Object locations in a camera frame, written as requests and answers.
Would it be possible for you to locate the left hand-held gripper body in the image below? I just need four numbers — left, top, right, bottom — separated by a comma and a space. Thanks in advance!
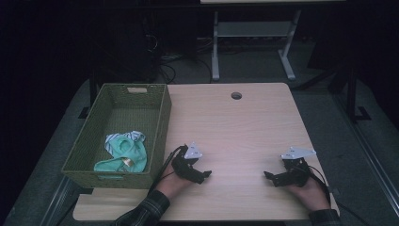
170, 141, 203, 181

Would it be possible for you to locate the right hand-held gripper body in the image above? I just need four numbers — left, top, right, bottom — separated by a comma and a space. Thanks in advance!
277, 146, 317, 188

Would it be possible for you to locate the mint green small shirt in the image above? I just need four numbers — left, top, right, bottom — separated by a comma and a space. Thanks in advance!
93, 130, 148, 174

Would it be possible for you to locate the green woven basket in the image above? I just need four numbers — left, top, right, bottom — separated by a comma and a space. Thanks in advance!
60, 82, 173, 190

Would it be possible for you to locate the person's left hand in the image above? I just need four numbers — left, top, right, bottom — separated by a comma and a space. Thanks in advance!
155, 165, 193, 201

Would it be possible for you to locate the person's right hand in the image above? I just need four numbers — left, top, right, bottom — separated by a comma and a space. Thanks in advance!
286, 174, 331, 212

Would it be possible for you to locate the black metal stand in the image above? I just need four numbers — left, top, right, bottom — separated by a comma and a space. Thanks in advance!
343, 66, 373, 124

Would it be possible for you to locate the tangle of floor cables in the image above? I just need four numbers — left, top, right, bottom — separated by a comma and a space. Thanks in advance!
156, 37, 215, 85

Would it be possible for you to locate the white metal table frame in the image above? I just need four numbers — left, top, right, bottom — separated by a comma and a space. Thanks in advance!
211, 8, 303, 82

